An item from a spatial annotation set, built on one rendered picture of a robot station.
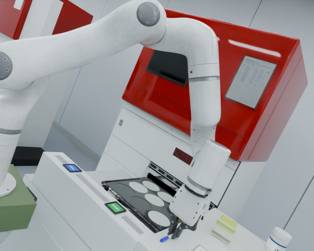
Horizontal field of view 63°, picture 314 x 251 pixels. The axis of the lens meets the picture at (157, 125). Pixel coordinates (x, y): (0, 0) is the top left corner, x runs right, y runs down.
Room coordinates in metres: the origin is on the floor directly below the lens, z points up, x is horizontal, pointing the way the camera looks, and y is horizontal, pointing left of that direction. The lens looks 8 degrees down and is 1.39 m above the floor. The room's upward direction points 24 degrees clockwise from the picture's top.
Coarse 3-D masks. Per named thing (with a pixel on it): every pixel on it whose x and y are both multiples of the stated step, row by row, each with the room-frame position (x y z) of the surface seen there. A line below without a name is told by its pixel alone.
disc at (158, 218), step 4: (152, 212) 1.01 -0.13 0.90; (156, 212) 1.02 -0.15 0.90; (152, 216) 0.97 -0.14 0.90; (156, 216) 0.99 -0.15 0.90; (160, 216) 1.00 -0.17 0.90; (164, 216) 1.02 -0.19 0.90; (152, 220) 0.94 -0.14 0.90; (156, 220) 0.96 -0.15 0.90; (160, 220) 0.97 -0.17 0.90; (164, 220) 0.99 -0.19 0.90; (168, 220) 1.00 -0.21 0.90; (160, 224) 0.94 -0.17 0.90; (164, 224) 0.96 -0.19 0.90; (168, 224) 0.97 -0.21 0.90
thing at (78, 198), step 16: (48, 160) 0.94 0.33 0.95; (64, 160) 0.99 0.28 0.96; (48, 176) 0.93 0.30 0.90; (64, 176) 0.88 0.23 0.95; (80, 176) 0.91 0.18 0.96; (48, 192) 0.91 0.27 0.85; (64, 192) 0.86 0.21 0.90; (80, 192) 0.83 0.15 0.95; (96, 192) 0.85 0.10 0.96; (64, 208) 0.85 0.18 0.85; (80, 208) 0.81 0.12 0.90; (96, 208) 0.78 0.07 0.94; (80, 224) 0.79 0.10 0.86; (96, 224) 0.76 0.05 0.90; (112, 224) 0.73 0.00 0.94; (128, 224) 0.74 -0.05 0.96; (96, 240) 0.75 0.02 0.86; (112, 240) 0.72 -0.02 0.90; (128, 240) 0.69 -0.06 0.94
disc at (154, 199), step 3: (147, 195) 1.14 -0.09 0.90; (150, 195) 1.16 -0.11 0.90; (153, 195) 1.17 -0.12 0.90; (147, 198) 1.11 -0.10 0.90; (150, 198) 1.13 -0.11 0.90; (153, 198) 1.14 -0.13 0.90; (156, 198) 1.16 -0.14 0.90; (159, 198) 1.17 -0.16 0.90; (150, 201) 1.10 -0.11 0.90; (153, 201) 1.11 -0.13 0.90; (156, 201) 1.12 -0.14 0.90; (159, 201) 1.14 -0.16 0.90; (162, 201) 1.16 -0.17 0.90; (156, 204) 1.09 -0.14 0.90; (159, 204) 1.11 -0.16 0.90; (162, 204) 1.12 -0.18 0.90
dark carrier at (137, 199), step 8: (112, 184) 1.09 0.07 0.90; (120, 184) 1.13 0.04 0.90; (128, 184) 1.17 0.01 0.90; (120, 192) 1.05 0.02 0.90; (128, 192) 1.09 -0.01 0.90; (136, 192) 1.12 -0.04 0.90; (152, 192) 1.20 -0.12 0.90; (128, 200) 1.01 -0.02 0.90; (136, 200) 1.05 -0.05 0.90; (144, 200) 1.08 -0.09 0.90; (136, 208) 0.98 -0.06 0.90; (144, 208) 1.01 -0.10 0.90; (152, 208) 1.04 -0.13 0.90; (160, 208) 1.07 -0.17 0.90; (168, 216) 1.04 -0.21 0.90
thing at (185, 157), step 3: (177, 150) 1.37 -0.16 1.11; (174, 153) 1.37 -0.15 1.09; (177, 153) 1.36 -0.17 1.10; (180, 153) 1.36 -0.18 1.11; (183, 153) 1.35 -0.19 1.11; (177, 156) 1.36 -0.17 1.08; (180, 156) 1.35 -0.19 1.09; (183, 156) 1.34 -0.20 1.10; (186, 156) 1.33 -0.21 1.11; (189, 156) 1.33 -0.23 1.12; (183, 159) 1.34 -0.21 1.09; (186, 159) 1.33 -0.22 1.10; (189, 159) 1.32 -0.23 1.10; (186, 162) 1.33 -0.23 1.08; (189, 162) 1.32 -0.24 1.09
